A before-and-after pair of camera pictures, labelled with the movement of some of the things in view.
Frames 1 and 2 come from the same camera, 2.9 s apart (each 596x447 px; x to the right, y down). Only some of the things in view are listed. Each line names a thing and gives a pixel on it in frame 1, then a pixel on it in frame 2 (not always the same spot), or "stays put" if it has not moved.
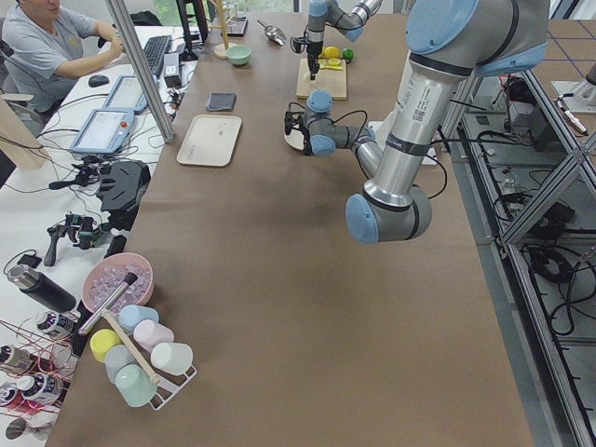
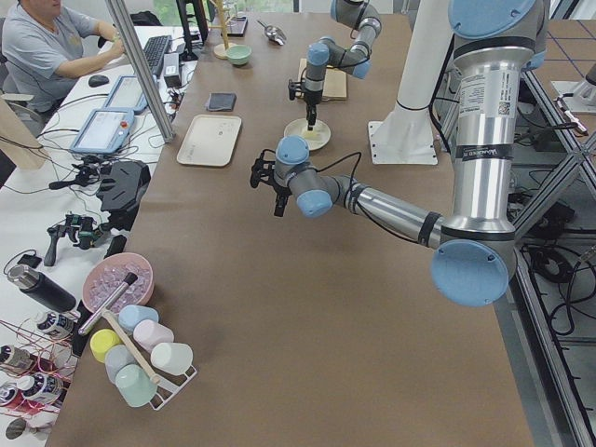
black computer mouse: x=98 y=80 stays put
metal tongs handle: x=130 y=279 stays put
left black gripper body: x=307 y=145 -> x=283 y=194
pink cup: x=148 y=333 stays put
